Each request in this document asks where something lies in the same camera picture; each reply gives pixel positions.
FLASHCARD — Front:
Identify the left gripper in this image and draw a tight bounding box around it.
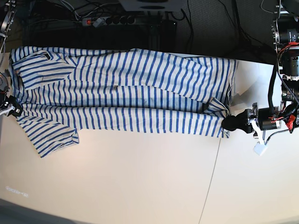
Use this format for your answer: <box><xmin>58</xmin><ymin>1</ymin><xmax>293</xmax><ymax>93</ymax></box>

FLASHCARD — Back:
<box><xmin>221</xmin><ymin>103</ymin><xmax>281</xmax><ymax>138</ymax></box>

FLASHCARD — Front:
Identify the grey monitor stand base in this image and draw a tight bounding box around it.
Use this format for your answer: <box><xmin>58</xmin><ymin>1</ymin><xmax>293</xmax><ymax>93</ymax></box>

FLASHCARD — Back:
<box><xmin>119</xmin><ymin>0</ymin><xmax>186</xmax><ymax>12</ymax></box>

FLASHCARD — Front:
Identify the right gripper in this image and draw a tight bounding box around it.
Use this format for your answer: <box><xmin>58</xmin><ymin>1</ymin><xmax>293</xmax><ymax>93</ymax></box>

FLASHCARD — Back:
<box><xmin>0</xmin><ymin>94</ymin><xmax>22</xmax><ymax>117</ymax></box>

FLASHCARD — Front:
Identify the aluminium table frame post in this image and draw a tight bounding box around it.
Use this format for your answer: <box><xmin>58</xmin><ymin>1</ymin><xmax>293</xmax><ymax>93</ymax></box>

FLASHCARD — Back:
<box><xmin>148</xmin><ymin>26</ymin><xmax>160</xmax><ymax>51</ymax></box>

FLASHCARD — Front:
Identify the black power strip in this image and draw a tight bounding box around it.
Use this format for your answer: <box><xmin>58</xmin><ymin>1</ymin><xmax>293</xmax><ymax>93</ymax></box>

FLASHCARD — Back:
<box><xmin>82</xmin><ymin>16</ymin><xmax>137</xmax><ymax>28</ymax></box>

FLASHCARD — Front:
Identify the black power adapter box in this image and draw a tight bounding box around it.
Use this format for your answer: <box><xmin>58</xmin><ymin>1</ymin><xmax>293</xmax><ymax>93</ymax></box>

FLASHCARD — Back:
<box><xmin>160</xmin><ymin>20</ymin><xmax>177</xmax><ymax>35</ymax></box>

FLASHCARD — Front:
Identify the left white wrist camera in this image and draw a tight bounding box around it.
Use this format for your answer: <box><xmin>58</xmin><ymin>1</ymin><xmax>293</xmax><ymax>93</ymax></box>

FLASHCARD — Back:
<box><xmin>250</xmin><ymin>119</ymin><xmax>267</xmax><ymax>156</ymax></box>

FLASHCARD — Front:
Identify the blue white striped T-shirt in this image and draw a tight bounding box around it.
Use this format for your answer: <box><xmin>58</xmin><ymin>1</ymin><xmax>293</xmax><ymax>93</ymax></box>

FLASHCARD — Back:
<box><xmin>9</xmin><ymin>46</ymin><xmax>237</xmax><ymax>157</ymax></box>

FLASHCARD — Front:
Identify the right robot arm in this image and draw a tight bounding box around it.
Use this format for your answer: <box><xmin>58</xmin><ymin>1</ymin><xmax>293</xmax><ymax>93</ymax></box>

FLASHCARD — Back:
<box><xmin>0</xmin><ymin>0</ymin><xmax>23</xmax><ymax>117</ymax></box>

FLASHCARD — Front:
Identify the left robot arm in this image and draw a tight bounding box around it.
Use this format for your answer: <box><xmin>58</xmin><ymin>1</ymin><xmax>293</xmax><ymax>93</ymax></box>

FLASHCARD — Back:
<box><xmin>221</xmin><ymin>0</ymin><xmax>299</xmax><ymax>136</ymax></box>

